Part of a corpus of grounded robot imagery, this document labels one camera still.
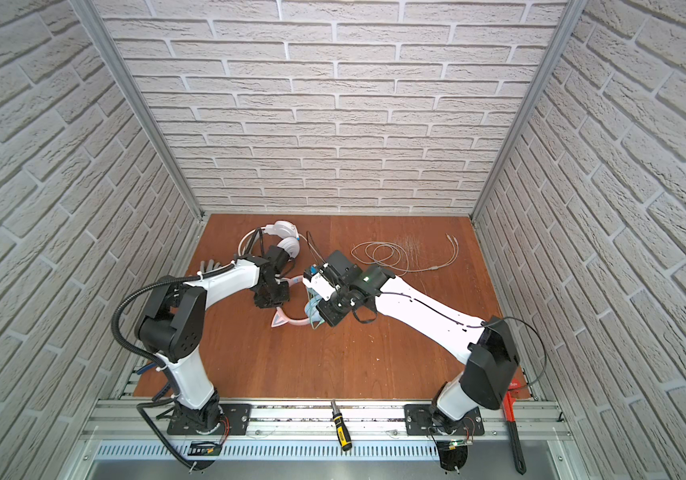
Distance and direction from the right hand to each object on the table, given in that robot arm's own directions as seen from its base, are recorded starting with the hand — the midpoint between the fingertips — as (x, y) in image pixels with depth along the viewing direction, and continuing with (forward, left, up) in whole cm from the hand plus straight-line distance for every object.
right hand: (325, 308), depth 76 cm
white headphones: (+37, +14, -10) cm, 41 cm away
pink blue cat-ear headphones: (+7, +4, -9) cm, 13 cm away
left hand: (+12, +14, -15) cm, 24 cm away
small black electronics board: (-26, +32, -19) cm, 46 cm away
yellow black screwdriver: (-25, -2, -14) cm, 29 cm away
